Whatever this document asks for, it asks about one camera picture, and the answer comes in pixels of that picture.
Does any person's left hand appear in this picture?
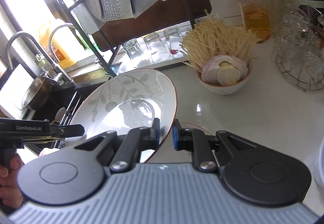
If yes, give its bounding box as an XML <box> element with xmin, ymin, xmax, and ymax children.
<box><xmin>1</xmin><ymin>154</ymin><xmax>24</xmax><ymax>210</ymax></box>

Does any orange detergent bottle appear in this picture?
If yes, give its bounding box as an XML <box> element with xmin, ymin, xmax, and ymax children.
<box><xmin>39</xmin><ymin>18</ymin><xmax>85</xmax><ymax>68</ymax></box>

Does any sink drying rack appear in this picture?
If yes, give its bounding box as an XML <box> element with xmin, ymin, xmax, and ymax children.
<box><xmin>58</xmin><ymin>92</ymin><xmax>83</xmax><ymax>125</ymax></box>

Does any light blue plastic bowl front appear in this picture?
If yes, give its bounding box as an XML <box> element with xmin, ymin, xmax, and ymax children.
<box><xmin>313</xmin><ymin>140</ymin><xmax>324</xmax><ymax>188</ymax></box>

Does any white rice spoon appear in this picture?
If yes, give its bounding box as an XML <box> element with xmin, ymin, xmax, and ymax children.
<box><xmin>53</xmin><ymin>107</ymin><xmax>66</xmax><ymax>123</ymax></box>

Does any wire rack with glass cups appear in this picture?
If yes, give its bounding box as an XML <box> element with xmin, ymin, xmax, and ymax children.
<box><xmin>272</xmin><ymin>5</ymin><xmax>323</xmax><ymax>91</ymax></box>

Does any bowl with onion and mushrooms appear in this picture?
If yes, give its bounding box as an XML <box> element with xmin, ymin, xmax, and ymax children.
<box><xmin>195</xmin><ymin>55</ymin><xmax>252</xmax><ymax>95</ymax></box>

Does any stainless steel pot in sink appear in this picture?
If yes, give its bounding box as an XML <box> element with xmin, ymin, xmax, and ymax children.
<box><xmin>21</xmin><ymin>72</ymin><xmax>53</xmax><ymax>110</ymax></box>

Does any large leaf-pattern white bowl plate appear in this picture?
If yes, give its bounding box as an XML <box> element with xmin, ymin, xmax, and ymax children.
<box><xmin>65</xmin><ymin>69</ymin><xmax>177</xmax><ymax>147</ymax></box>

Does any red-lid plastic jar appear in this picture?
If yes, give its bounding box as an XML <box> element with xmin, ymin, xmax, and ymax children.
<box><xmin>239</xmin><ymin>0</ymin><xmax>271</xmax><ymax>43</ymax></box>

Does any drinking glass on tray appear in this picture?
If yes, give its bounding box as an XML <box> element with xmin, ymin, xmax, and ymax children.
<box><xmin>163</xmin><ymin>26</ymin><xmax>183</xmax><ymax>58</ymax></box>
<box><xmin>143</xmin><ymin>32</ymin><xmax>170</xmax><ymax>63</ymax></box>
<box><xmin>123</xmin><ymin>39</ymin><xmax>143</xmax><ymax>59</ymax></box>

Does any dark wooden cutting board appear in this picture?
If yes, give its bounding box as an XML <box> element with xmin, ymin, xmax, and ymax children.
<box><xmin>92</xmin><ymin>0</ymin><xmax>211</xmax><ymax>51</ymax></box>

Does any chrome kitchen faucet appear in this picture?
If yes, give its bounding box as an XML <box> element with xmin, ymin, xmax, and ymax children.
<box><xmin>5</xmin><ymin>31</ymin><xmax>75</xmax><ymax>86</ymax></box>

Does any floral patterned plate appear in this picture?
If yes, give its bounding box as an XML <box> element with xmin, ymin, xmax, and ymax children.
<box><xmin>180</xmin><ymin>122</ymin><xmax>212</xmax><ymax>135</ymax></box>

